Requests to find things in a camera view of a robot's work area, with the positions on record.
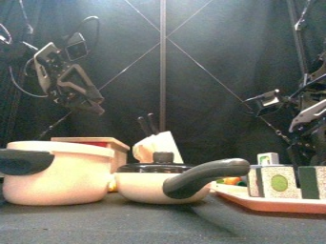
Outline pink serving tray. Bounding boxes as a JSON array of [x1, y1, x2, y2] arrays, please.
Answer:
[[210, 182, 326, 215]]

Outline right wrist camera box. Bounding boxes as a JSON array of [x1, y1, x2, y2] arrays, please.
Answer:
[[243, 89, 286, 118]]

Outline black looped camera cable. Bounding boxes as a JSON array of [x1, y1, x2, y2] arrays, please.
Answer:
[[75, 14, 102, 53]]

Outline small white and green sushi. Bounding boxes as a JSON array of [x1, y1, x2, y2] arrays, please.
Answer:
[[257, 152, 282, 167]]

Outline white saucepan with black handle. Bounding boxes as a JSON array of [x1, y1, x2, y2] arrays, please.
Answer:
[[114, 157, 253, 205]]

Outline black toy knife handle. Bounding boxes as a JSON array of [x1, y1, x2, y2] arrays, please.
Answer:
[[136, 115, 150, 137], [146, 112, 160, 135]]

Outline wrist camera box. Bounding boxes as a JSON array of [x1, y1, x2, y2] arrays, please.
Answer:
[[63, 31, 91, 62], [243, 89, 286, 118]]

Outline grey vertical frame pole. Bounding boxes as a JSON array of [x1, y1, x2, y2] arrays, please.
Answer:
[[158, 0, 168, 132]]

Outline grey slanted frame pole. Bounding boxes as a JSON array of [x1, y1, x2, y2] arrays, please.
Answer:
[[286, 0, 311, 84]]

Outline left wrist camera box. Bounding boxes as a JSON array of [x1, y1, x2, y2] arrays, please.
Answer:
[[63, 31, 91, 62]]

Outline sushi piece with dark green wrap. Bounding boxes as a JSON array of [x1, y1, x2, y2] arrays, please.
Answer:
[[297, 165, 326, 201]]

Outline large white pot black handle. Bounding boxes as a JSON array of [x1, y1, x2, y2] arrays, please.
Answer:
[[0, 140, 118, 207]]

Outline wooden box with red inside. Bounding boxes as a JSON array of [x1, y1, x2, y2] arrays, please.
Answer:
[[49, 135, 131, 175]]

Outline orange toy food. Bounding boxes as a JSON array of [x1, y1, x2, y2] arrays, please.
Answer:
[[223, 176, 243, 187]]

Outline black pan lid with knob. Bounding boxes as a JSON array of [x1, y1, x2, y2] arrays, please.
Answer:
[[116, 151, 196, 174]]

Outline sushi roll with dark band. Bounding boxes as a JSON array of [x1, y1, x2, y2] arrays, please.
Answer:
[[246, 164, 262, 198]]

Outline thin grey diagonal cord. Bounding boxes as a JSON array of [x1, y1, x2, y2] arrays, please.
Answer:
[[123, 0, 298, 151], [36, 0, 215, 141]]

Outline green patterned box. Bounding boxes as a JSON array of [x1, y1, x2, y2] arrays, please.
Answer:
[[257, 165, 303, 200]]

